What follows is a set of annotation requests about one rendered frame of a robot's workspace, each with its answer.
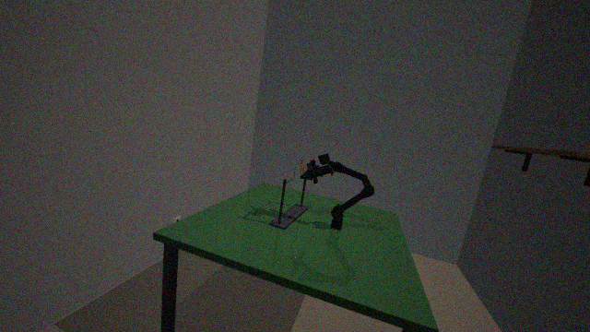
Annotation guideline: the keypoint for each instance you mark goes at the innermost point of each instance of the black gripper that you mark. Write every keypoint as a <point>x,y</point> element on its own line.
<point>312,173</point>

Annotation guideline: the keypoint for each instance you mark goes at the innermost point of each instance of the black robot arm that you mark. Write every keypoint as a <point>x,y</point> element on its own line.
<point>339,209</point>

